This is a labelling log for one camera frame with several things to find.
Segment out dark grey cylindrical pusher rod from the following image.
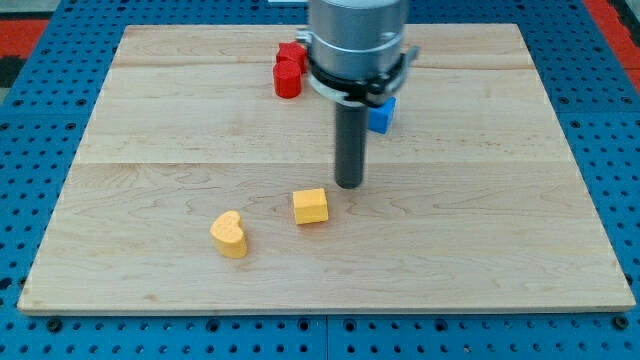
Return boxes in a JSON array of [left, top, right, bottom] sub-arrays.
[[334, 103, 369, 189]]

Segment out yellow hexagon block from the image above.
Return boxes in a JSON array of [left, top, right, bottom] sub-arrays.
[[292, 188, 329, 225]]

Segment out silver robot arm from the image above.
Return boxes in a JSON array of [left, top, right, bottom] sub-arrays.
[[297, 0, 419, 189]]

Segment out yellow heart block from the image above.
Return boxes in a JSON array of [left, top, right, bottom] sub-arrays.
[[209, 210, 248, 259]]

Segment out blue cube block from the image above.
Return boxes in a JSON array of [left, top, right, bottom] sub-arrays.
[[368, 97, 397, 134]]

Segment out red cylinder block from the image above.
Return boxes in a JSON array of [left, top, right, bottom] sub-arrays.
[[272, 60, 302, 99]]

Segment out red star block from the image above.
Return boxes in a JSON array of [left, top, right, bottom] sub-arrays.
[[276, 41, 307, 74]]

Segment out light wooden board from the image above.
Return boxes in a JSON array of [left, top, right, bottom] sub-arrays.
[[18, 24, 636, 316]]

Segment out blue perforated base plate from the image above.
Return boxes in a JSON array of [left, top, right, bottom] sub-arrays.
[[1, 1, 639, 359]]

